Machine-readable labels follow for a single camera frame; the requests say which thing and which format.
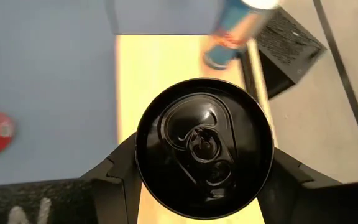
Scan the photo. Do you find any white Celsius can black lid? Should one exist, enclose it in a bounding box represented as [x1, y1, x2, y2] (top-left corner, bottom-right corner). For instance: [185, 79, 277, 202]
[134, 77, 275, 220]

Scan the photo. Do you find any black metal table frame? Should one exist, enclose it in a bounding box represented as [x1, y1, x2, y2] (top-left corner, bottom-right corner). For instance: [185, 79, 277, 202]
[240, 46, 260, 102]

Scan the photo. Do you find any black perforated metal box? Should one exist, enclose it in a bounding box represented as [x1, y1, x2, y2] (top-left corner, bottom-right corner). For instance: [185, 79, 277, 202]
[255, 7, 328, 100]

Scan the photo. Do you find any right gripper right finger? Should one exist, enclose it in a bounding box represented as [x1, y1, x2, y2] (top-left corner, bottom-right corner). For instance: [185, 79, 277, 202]
[257, 148, 315, 224]

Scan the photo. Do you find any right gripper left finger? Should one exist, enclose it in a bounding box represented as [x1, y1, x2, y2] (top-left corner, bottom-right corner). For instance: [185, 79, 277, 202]
[80, 133, 143, 224]

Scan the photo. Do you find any blue silver Red Bull can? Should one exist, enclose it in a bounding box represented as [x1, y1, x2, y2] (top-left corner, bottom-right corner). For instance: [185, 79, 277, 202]
[202, 0, 282, 71]

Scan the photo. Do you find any wooden shelf black wire frame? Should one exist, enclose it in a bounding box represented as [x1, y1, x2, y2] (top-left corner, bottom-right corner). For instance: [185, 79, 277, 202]
[115, 34, 279, 224]

